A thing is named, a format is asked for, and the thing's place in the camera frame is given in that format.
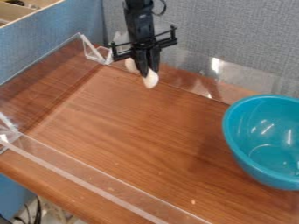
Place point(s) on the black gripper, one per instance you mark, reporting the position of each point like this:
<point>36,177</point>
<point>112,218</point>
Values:
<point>144,43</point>

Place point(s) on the white plush mushroom toy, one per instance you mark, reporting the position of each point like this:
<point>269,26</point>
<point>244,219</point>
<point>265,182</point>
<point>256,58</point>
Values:
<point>151,79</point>

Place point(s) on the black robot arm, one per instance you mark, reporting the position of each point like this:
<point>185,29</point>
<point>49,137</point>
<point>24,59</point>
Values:
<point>141,4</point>

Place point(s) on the blue plastic bowl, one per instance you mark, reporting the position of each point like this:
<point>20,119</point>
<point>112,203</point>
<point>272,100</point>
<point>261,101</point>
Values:
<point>260,129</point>

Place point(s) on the clear acrylic back barrier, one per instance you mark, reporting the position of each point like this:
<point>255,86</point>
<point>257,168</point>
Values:
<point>216,79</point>

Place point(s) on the clear acrylic barrier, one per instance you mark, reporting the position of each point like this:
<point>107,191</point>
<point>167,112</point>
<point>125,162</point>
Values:
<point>216,79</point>
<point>19,57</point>
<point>112,189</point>

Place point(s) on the clear acrylic left barrier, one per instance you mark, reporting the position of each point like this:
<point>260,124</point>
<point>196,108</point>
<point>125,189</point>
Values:
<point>19,57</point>

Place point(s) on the wooden shelf box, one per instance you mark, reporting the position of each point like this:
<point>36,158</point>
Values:
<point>15,10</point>

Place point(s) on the clear acrylic front barrier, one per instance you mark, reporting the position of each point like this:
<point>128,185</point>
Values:
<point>112,189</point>

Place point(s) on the clear acrylic corner bracket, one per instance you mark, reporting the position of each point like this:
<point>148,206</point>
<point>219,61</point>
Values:
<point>96,53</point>

